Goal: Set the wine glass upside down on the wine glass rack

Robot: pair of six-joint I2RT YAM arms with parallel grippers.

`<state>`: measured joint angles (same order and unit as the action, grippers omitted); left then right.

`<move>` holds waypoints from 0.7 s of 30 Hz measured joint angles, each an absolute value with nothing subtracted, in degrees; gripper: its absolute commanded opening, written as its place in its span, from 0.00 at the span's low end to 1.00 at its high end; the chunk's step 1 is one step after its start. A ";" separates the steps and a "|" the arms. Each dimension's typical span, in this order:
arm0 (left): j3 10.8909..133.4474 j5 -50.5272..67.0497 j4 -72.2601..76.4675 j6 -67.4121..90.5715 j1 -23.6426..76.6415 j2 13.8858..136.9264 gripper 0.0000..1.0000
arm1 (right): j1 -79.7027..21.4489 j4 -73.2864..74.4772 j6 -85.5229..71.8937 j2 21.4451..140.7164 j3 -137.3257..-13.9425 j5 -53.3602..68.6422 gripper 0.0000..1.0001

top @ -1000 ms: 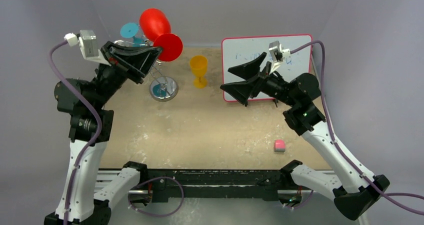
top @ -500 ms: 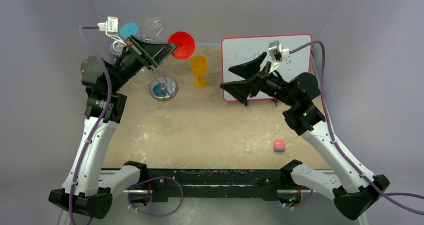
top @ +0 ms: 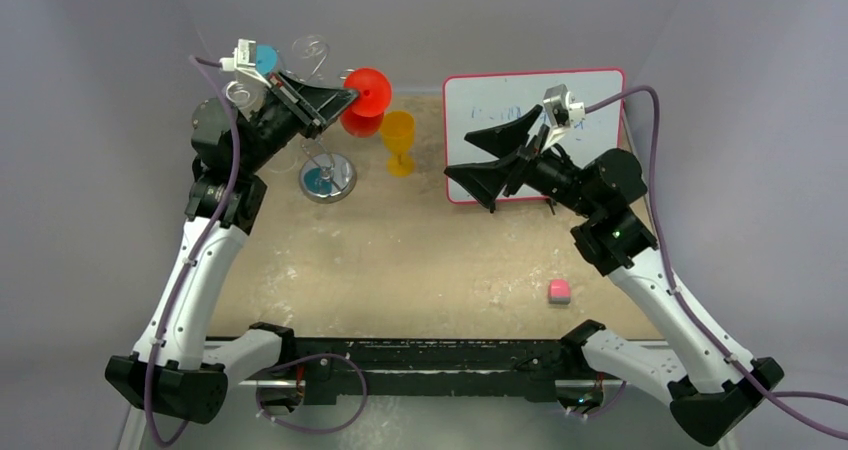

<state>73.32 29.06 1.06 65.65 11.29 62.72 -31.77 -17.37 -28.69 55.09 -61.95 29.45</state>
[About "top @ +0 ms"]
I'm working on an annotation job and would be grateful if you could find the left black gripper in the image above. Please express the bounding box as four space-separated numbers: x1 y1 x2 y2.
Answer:
239 70 358 174

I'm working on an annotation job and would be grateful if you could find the red plastic wine glass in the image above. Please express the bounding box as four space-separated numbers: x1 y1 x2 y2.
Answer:
341 67 392 138

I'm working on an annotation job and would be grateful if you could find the clear champagne flute glass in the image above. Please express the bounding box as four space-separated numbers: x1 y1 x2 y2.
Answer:
292 34 330 83

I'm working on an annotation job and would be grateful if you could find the blue plastic wine glass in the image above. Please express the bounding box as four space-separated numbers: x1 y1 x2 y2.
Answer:
256 44 279 76

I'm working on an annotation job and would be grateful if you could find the clear tumbler glass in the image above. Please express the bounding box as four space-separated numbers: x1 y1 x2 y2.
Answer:
265 144 302 174

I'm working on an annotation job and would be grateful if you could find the clear wine glass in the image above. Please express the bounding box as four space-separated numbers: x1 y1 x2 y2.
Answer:
223 80 257 111

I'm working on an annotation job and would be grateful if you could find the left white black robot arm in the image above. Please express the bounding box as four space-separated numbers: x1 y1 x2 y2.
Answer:
105 72 359 424

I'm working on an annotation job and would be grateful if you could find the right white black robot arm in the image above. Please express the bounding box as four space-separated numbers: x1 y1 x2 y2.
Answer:
445 107 784 446

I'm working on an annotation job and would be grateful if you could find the orange plastic wine glass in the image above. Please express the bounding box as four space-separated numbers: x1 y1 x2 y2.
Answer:
379 111 415 177

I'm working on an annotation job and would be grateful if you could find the pink framed whiteboard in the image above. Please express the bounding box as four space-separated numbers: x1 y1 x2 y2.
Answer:
443 68 625 167

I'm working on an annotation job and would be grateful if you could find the pink grey eraser block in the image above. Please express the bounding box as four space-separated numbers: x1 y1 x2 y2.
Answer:
547 279 572 305

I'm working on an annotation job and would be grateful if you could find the silver wire wine glass rack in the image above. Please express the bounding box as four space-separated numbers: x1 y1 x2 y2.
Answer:
225 36 364 204

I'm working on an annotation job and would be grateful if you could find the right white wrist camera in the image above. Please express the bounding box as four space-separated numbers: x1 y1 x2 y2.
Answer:
541 84 586 151

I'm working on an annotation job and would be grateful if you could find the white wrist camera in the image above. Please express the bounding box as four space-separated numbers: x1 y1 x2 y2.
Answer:
541 84 586 151
218 39 271 88

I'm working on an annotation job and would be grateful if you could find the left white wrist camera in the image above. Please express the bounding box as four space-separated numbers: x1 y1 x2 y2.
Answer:
218 39 271 88

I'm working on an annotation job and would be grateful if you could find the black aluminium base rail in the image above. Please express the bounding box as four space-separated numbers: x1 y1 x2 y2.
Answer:
225 338 677 409

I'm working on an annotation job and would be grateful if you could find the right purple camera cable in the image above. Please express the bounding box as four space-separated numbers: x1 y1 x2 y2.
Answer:
584 85 848 442

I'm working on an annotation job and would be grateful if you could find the purple camera cable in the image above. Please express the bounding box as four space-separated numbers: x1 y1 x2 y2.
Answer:
142 54 241 448
584 85 848 442

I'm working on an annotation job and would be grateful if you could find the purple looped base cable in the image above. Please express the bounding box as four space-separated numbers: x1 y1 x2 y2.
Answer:
255 354 369 435

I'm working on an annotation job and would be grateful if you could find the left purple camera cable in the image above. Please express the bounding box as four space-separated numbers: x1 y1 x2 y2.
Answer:
142 54 241 448

